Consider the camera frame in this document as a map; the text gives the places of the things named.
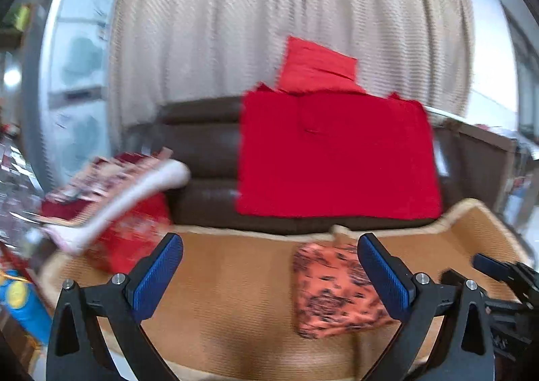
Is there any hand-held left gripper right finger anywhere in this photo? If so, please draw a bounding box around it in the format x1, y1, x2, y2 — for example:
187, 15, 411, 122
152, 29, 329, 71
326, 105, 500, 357
357, 233, 494, 381

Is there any red knitted blanket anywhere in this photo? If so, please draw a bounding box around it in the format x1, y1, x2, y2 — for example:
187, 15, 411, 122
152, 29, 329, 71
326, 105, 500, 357
235, 84, 444, 221

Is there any red pillow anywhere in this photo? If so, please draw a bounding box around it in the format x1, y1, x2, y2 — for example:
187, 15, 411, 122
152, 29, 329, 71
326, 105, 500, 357
276, 36, 365, 95

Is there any woven bamboo seat mat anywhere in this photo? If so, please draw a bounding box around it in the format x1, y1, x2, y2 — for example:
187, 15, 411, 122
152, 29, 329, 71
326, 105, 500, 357
40, 198, 533, 381

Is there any yellow bottle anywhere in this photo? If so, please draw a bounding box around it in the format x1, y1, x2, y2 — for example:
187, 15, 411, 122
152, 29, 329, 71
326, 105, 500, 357
14, 4, 32, 30

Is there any maroon floral folded blanket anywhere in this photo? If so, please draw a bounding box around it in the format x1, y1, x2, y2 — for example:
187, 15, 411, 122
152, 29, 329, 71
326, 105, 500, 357
40, 147, 174, 230

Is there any clear plastic wrap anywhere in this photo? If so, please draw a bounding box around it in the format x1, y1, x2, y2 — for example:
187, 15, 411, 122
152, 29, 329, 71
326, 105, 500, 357
0, 129, 55, 247

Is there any brown leather sofa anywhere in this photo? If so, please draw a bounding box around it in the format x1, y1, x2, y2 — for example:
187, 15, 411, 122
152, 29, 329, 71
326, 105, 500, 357
122, 96, 518, 236

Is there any white folded quilt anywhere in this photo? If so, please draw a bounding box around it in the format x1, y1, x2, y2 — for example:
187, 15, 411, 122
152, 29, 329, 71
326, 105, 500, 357
42, 160, 191, 255

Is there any silver floral standing air conditioner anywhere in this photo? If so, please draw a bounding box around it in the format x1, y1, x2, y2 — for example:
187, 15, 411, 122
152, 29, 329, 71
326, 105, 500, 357
21, 0, 123, 192

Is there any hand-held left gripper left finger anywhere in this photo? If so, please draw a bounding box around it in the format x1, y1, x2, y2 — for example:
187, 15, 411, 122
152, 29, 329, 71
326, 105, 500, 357
45, 233, 184, 381

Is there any red printed box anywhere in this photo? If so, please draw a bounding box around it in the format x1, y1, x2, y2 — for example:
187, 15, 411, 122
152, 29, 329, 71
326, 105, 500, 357
84, 192, 173, 274

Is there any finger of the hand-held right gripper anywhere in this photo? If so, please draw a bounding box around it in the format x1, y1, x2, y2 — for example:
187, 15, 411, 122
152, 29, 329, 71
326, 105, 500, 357
441, 269, 468, 286
472, 253, 512, 281

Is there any window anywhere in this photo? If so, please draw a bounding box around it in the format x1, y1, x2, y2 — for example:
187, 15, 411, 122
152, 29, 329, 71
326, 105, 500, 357
501, 2, 539, 138

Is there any orange floral shirt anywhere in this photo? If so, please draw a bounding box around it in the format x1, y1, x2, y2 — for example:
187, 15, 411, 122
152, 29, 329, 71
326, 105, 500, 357
292, 226, 401, 340

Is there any beige dotted curtain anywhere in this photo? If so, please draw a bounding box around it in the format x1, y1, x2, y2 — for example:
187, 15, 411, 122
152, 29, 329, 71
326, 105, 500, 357
97, 0, 476, 129

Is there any blue plastic toy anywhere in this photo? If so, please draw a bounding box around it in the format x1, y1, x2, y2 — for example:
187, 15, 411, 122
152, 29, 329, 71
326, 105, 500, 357
0, 269, 53, 346

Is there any wooden display cabinet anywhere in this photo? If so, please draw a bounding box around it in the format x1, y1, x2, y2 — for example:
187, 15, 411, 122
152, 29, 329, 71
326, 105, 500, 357
0, 0, 47, 146

